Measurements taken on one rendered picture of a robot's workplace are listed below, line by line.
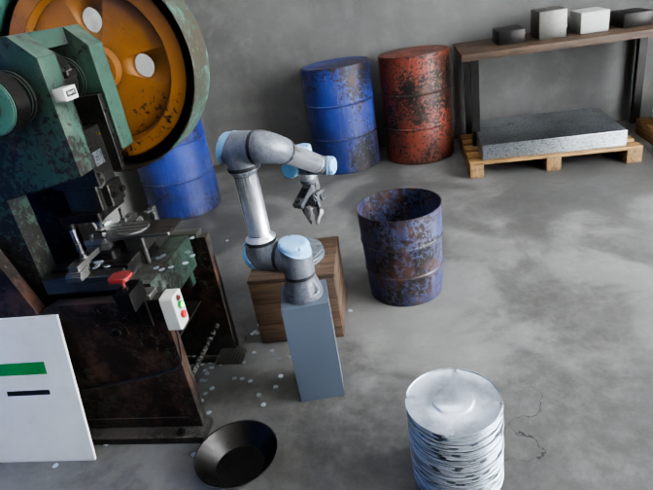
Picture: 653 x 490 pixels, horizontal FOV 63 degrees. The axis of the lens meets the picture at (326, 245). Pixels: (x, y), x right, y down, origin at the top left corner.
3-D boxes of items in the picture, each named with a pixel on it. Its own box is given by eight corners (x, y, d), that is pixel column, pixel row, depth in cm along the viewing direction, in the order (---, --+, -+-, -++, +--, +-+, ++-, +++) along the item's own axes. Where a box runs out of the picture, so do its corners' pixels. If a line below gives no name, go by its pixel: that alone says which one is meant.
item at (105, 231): (126, 231, 213) (123, 222, 211) (109, 249, 199) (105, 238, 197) (106, 233, 214) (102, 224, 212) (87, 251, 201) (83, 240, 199)
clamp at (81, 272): (105, 258, 200) (96, 233, 196) (82, 281, 185) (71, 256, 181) (90, 260, 201) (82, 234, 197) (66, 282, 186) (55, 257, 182)
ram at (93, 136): (133, 193, 204) (107, 118, 191) (115, 209, 191) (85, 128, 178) (92, 198, 208) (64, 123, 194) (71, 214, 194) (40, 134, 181)
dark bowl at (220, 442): (288, 433, 203) (285, 419, 200) (271, 502, 177) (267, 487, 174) (214, 434, 209) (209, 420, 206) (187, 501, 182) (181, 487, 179)
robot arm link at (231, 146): (278, 277, 199) (245, 135, 174) (244, 274, 205) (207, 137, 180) (292, 262, 208) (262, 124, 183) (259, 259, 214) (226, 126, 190)
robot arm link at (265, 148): (278, 124, 171) (339, 153, 216) (249, 126, 176) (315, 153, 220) (276, 160, 171) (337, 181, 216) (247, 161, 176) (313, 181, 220)
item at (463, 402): (411, 367, 180) (410, 366, 180) (500, 371, 172) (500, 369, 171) (399, 433, 156) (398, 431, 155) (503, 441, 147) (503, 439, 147)
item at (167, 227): (190, 246, 212) (182, 215, 206) (178, 263, 199) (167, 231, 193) (133, 251, 216) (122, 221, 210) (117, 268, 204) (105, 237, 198)
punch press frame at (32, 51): (220, 327, 247) (129, 15, 188) (187, 392, 209) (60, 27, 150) (66, 335, 261) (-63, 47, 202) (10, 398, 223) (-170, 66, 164)
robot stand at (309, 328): (341, 367, 233) (326, 278, 213) (345, 395, 217) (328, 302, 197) (300, 373, 233) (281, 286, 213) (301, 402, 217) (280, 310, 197)
